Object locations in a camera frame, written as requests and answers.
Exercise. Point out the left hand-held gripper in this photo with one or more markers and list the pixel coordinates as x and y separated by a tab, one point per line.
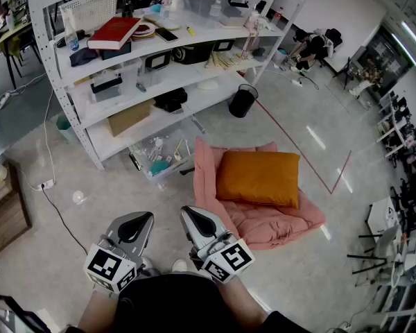
104	265

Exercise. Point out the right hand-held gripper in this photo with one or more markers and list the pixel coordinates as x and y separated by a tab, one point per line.
229	258

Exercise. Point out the orange pillow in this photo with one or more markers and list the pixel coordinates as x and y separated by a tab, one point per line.
260	179

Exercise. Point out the person's left forearm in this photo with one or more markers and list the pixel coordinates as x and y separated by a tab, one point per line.
97	311

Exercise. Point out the person's right forearm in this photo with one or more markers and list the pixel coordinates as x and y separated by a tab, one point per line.
239	300

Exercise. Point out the person's left white shoe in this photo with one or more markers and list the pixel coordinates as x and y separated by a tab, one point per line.
147	264

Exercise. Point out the person's white shoe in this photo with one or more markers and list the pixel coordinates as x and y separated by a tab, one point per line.
179	265
147	264

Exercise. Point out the person's right white shoe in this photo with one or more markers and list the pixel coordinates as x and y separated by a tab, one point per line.
179	265

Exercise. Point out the small white round object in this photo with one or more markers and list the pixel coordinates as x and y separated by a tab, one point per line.
79	197

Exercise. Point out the teal plastic item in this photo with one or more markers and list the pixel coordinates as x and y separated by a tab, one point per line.
158	168

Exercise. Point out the pink quilted floor seat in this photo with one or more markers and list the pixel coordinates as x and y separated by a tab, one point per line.
274	227

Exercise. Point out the person's black clothing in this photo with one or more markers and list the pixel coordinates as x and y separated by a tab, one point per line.
170	304

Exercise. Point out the clear plastic floor storage box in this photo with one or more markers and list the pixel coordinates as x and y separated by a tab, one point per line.
166	151

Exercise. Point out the white metal shelving unit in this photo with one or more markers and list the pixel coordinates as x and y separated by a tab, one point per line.
100	141

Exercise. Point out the white power strip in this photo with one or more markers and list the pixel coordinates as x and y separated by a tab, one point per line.
45	185
2	100
295	82

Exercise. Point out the brown cardboard box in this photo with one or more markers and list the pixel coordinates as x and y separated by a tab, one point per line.
128	118

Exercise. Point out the teal plastic bin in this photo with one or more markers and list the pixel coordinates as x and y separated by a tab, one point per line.
64	123

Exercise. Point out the brown wooden cabinet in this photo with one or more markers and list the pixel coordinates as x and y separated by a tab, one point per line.
3	217

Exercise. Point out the black mesh waste bin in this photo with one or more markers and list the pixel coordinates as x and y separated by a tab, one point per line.
241	104

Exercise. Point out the black bag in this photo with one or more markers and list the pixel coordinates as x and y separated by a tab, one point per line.
170	100

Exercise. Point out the clear plastic shelf bin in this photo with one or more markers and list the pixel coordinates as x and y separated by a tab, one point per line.
125	78

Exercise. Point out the black framed panel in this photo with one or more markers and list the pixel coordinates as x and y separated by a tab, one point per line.
7	312

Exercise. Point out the black framed storage box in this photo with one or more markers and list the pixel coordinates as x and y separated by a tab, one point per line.
158	60
224	45

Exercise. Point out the pile of beige slats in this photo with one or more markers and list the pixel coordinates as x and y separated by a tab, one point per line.
225	59

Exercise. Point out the dark teal box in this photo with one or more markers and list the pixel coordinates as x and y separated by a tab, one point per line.
116	53

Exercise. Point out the white table with black legs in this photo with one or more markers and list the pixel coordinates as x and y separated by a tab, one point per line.
381	215

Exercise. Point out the large dark storage box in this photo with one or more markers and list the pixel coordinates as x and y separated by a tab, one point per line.
194	52

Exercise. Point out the dark folded cloth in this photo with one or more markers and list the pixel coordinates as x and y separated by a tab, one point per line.
83	57

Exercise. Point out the grey chair with black legs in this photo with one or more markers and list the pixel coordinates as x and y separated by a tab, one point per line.
385	241

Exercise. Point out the black smartphone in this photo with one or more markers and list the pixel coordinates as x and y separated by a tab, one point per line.
166	34

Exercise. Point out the stack of plates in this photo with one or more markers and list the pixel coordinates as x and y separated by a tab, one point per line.
144	31

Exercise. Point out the clear plastic water bottle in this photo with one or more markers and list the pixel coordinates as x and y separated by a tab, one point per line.
71	40

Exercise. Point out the red hardcover book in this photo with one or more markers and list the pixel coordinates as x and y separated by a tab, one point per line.
114	31

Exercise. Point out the yellow marker pen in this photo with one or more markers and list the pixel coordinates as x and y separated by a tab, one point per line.
190	30

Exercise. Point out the row of black office chairs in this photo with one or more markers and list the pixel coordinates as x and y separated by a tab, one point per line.
412	200

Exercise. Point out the white desks with monitors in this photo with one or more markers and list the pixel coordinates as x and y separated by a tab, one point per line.
394	121

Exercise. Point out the dark glass bottle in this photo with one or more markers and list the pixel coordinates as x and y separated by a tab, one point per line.
127	7

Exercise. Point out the white perforated plastic basket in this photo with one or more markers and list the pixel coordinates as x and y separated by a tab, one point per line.
90	9

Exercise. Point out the flower bouquet in white vase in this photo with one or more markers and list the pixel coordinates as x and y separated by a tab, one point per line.
367	76

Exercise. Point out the green table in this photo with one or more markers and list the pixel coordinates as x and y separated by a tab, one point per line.
10	38

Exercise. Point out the large clear lidded box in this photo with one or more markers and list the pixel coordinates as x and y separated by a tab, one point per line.
201	2

